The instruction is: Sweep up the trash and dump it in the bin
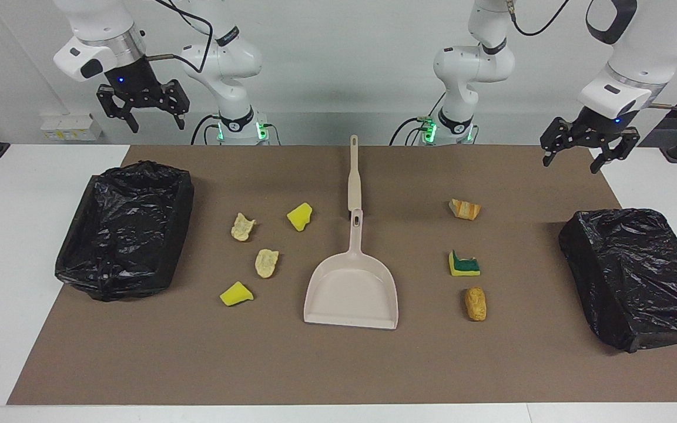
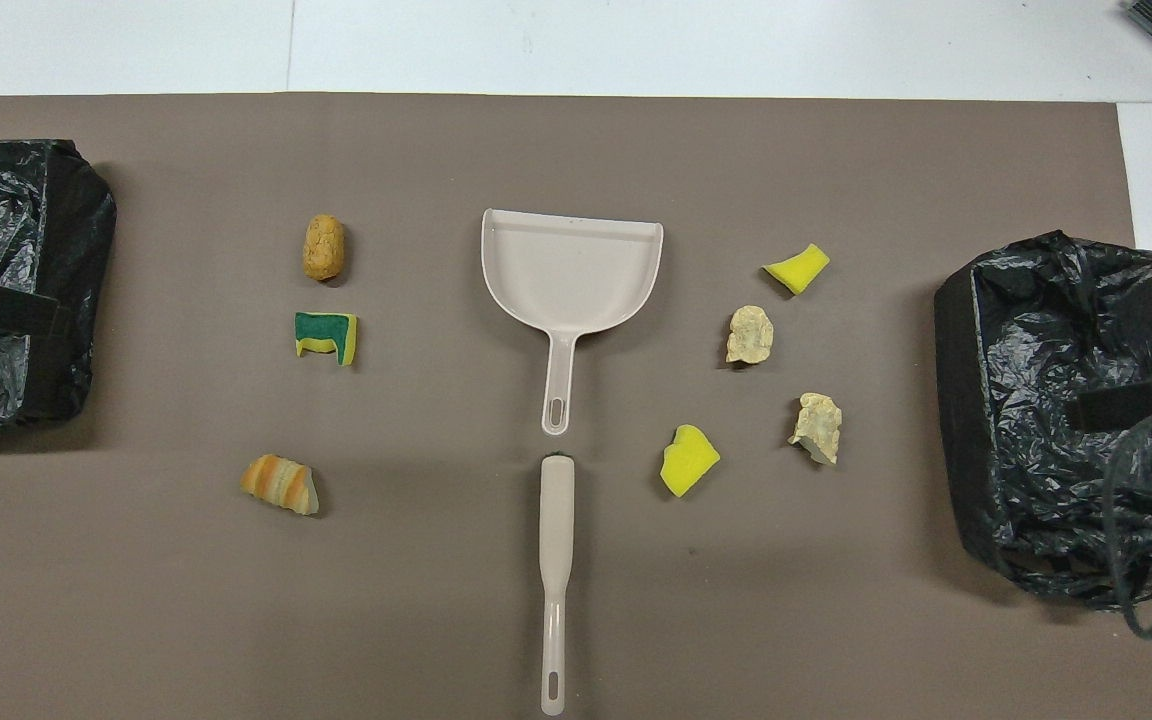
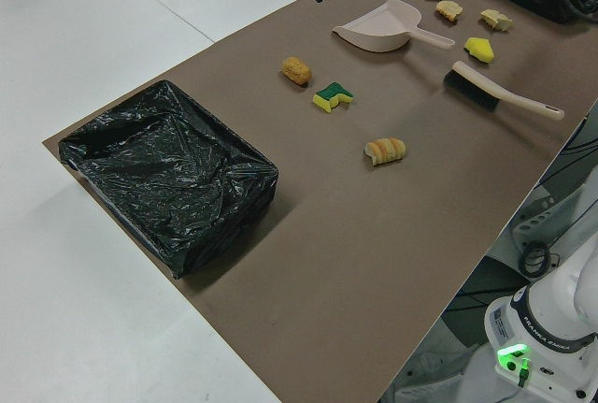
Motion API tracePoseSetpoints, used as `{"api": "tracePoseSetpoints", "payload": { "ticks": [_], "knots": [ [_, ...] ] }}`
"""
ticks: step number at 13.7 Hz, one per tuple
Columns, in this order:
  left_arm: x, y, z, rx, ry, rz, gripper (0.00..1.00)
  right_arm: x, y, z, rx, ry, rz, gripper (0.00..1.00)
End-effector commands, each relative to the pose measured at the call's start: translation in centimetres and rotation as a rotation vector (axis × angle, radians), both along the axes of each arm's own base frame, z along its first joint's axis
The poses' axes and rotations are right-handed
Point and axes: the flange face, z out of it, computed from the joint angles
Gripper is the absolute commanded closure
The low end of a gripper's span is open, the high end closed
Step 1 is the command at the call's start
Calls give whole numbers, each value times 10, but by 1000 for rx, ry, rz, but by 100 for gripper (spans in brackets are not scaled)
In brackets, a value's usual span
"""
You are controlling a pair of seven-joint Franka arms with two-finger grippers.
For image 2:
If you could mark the orange striped sponge piece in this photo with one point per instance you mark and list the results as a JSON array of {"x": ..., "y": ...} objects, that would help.
[{"x": 281, "y": 482}]

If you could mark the brown oval foam lump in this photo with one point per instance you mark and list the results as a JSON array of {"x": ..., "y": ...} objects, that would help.
[{"x": 324, "y": 250}]

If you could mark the brown table mat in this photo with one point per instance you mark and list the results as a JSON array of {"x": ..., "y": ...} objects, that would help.
[{"x": 436, "y": 600}]

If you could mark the beige plastic dustpan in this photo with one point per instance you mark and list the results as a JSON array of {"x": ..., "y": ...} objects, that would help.
[{"x": 571, "y": 280}]

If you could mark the yellow sponge piece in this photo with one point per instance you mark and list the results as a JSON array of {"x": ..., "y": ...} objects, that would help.
[
  {"x": 688, "y": 462},
  {"x": 798, "y": 268}
]

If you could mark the beige hand brush black bristles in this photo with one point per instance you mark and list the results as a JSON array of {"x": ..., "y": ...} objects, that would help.
[{"x": 557, "y": 520}]

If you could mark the black bag-lined bin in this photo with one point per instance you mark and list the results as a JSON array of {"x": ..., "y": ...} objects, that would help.
[
  {"x": 1036, "y": 330},
  {"x": 66, "y": 220}
]

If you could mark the green and yellow sponge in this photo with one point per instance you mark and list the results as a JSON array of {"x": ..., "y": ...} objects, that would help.
[{"x": 321, "y": 325}]

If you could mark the beige foam chunk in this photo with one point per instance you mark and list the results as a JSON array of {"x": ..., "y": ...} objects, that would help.
[
  {"x": 818, "y": 425},
  {"x": 749, "y": 335}
]

